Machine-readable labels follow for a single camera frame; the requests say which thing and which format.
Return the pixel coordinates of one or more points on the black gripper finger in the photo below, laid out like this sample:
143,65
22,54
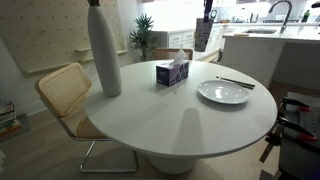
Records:
208,10

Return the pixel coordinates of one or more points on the white drawer cabinets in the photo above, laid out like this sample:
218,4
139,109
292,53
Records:
180,38

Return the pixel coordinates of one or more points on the wooden cutting board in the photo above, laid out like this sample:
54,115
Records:
241,34

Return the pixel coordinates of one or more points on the white tissue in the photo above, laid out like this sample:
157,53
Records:
179,56

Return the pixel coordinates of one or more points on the steel kitchen sink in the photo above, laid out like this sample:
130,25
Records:
260,31

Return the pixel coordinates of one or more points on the white kitchen island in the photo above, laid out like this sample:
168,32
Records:
256,56

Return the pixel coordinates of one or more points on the green potted plant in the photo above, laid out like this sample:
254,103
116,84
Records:
143,38

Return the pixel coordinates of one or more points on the purple patterned tissue box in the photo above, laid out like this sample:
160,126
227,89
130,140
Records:
172,75

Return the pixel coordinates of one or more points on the black kitchen faucet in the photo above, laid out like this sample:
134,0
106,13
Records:
286,15

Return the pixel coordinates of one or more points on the black chopstick pair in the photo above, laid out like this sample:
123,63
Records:
240,81

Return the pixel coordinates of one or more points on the white round plate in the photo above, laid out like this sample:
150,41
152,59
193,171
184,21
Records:
222,92

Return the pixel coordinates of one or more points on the short wooden pegboard shelf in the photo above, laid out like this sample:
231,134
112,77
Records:
121,52
86,60
82,50

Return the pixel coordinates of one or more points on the green bottle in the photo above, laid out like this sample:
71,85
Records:
305,16

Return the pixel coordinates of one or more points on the tall white ceramic vase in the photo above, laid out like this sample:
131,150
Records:
105,56

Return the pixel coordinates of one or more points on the rattan chair with chrome legs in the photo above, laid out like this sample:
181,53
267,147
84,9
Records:
64,90

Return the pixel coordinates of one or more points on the wooden pegboard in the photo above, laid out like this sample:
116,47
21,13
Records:
43,30

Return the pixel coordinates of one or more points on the long wooden pegboard shelf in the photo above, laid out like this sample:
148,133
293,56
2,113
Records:
48,68

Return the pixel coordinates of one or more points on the black robot cart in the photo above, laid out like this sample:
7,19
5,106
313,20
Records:
300,156

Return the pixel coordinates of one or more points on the stack of books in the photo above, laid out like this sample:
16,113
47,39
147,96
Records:
8,121

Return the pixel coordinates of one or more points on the black stereo camera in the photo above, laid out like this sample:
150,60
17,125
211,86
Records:
316,4

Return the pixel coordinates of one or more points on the white table pedestal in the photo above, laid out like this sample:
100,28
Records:
171,165

